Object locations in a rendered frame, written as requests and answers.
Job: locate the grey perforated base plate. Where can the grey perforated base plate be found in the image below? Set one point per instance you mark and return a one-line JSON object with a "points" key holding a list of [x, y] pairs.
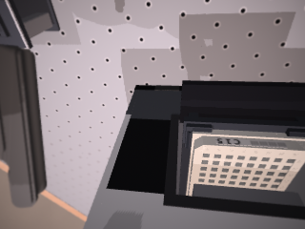
{"points": [[87, 71]]}

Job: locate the black plate nest on grey legs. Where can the black plate nest on grey legs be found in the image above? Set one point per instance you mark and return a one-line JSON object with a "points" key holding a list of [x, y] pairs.
{"points": [[15, 32]]}

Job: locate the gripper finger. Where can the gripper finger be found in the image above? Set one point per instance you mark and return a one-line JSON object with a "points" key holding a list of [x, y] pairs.
{"points": [[21, 139]]}

